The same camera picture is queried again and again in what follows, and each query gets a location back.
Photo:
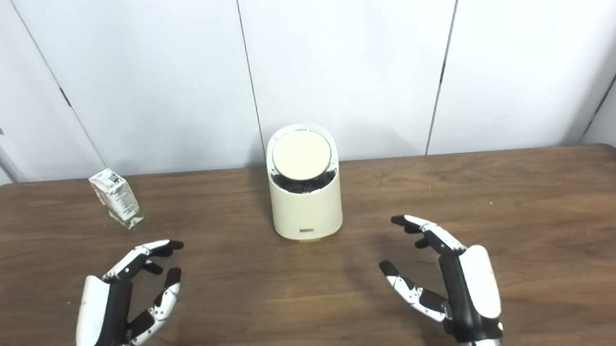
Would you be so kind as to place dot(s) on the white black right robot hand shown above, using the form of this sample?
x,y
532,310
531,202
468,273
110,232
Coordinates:
x,y
475,291

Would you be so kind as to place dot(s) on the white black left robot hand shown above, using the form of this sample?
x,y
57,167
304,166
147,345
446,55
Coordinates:
x,y
102,315

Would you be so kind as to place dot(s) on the white green milk carton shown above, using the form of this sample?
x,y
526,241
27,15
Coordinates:
x,y
119,198

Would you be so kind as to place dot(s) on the cream-colored lidded bin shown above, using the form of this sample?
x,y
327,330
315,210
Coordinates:
x,y
305,212

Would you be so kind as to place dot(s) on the black bin liner bag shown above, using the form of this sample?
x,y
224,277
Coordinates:
x,y
304,183

